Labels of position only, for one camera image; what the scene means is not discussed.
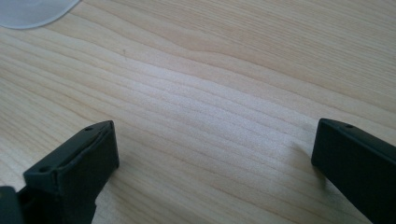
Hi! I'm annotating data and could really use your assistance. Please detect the clear plastic storage box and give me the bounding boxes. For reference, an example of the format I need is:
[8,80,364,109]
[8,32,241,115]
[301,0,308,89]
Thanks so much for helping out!
[0,0,81,30]

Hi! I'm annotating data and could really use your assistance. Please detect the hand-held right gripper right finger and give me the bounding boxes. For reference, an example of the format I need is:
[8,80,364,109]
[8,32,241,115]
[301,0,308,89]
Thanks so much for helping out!
[311,118,396,224]

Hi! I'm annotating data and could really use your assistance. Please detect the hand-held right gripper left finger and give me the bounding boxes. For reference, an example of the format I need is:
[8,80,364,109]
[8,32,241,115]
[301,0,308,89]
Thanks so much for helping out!
[17,120,120,224]

